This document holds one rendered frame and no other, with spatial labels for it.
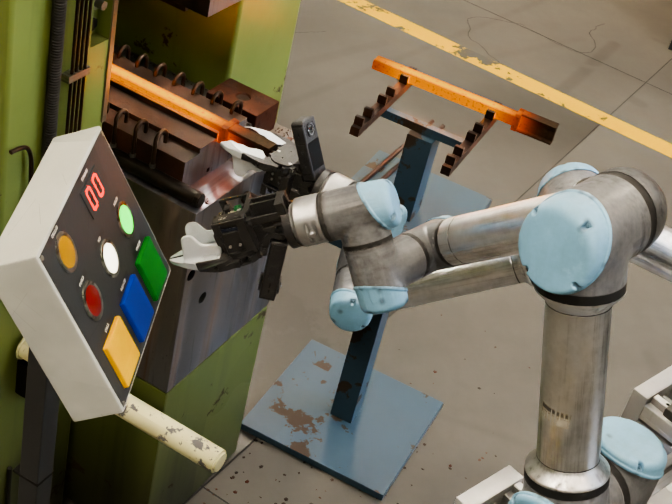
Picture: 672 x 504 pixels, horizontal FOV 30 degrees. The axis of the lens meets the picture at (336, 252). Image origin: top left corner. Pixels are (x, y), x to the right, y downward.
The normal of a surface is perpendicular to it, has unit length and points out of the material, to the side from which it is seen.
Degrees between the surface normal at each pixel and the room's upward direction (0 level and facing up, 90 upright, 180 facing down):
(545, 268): 83
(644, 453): 7
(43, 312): 90
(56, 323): 90
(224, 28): 90
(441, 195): 0
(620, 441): 7
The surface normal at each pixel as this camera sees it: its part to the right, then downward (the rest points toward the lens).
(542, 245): -0.69, 0.19
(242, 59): 0.85, 0.44
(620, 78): 0.20, -0.79
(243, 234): -0.09, 0.58
